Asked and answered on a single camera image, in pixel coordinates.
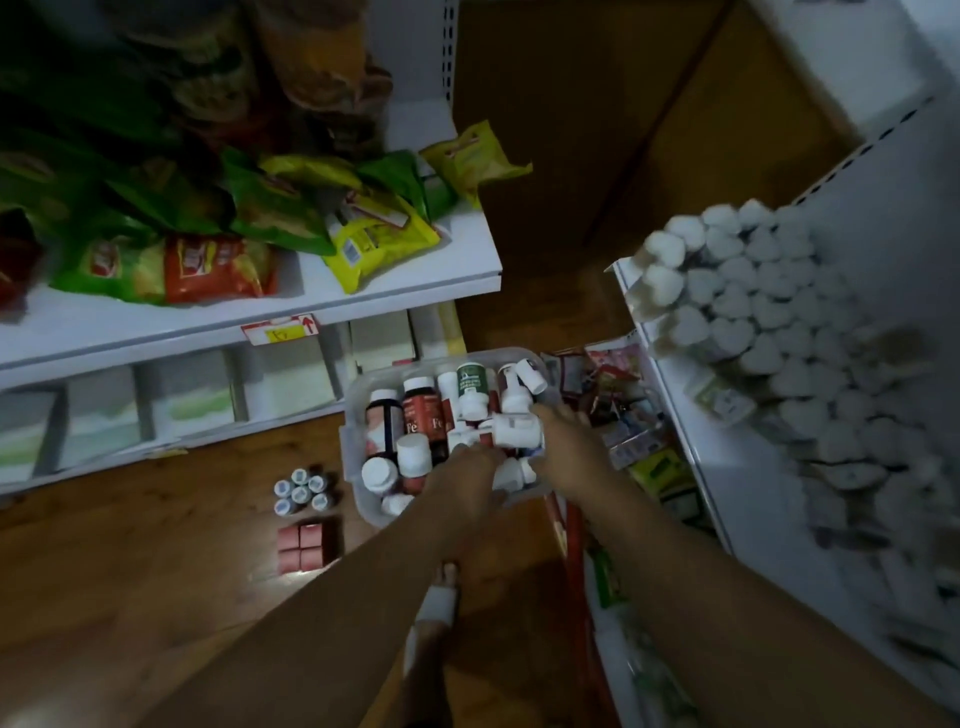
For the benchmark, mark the person's right forearm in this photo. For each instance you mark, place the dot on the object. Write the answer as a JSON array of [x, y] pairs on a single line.
[[750, 630]]

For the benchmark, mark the dark instant noodle cup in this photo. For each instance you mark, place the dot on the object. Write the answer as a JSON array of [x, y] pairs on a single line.
[[352, 131]]

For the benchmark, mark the stack of white heart-lid jars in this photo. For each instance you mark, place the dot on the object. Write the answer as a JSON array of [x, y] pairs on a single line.
[[720, 300]]

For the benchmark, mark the small yellow price tag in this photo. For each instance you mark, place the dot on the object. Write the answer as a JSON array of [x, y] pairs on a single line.
[[166, 453]]

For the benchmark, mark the white metal shelf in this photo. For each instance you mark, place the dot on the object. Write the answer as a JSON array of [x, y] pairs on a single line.
[[847, 60], [420, 277]]

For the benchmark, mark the person's left forearm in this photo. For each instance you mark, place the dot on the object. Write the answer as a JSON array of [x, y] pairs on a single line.
[[315, 645]]

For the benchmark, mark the person's left hand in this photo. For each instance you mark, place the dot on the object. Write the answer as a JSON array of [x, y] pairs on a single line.
[[465, 495]]

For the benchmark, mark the white left slipper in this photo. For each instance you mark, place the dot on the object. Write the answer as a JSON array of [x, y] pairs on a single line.
[[435, 604]]

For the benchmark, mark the orange instant noodle cup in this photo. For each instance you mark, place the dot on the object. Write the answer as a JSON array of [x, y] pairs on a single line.
[[322, 60]]

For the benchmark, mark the row of pale flat packs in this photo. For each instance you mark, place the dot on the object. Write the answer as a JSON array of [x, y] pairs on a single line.
[[187, 397]]

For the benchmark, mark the small red boxes pack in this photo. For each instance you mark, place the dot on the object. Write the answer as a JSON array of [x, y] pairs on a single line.
[[300, 547]]

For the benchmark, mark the person's right hand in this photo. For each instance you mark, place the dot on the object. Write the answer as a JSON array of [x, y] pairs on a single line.
[[577, 457]]

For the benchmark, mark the pack of small bottles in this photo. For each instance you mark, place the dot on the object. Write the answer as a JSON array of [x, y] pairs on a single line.
[[300, 495]]

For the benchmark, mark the green instant noodle cup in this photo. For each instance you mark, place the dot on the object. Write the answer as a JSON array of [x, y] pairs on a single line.
[[210, 82]]

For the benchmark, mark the red yellow price tag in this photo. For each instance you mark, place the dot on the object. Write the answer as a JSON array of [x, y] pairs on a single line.
[[281, 330]]

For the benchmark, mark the pile of mixed packets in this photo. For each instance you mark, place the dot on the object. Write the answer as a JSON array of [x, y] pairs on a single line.
[[622, 427]]

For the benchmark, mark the clear plastic bin of bottles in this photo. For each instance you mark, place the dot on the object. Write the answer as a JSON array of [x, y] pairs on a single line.
[[352, 457]]

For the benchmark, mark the person's left leg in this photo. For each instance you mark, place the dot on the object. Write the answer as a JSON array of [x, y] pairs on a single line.
[[424, 675]]

